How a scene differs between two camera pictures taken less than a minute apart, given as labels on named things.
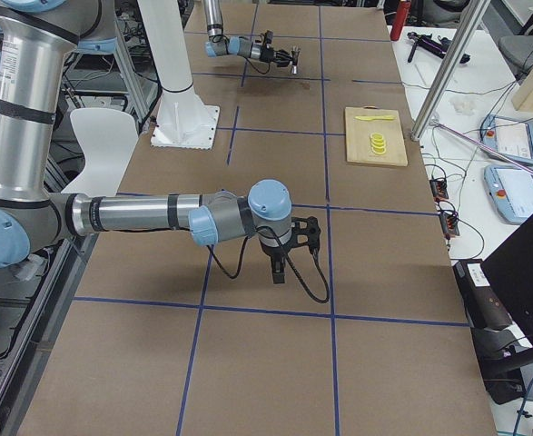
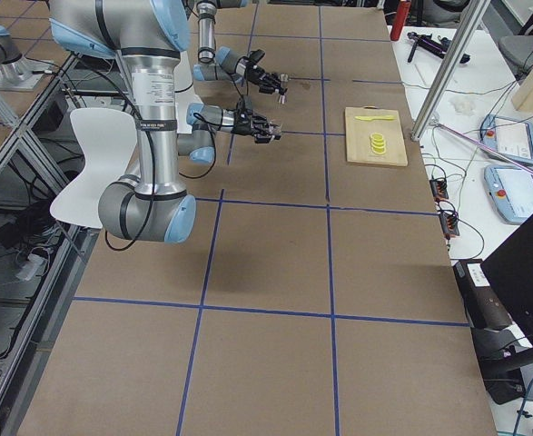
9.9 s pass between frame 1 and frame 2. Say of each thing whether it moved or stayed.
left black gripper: moved
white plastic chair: stayed
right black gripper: moved
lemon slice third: stayed
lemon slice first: stayed
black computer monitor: stayed
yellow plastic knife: stayed
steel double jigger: moved
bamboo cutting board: stayed
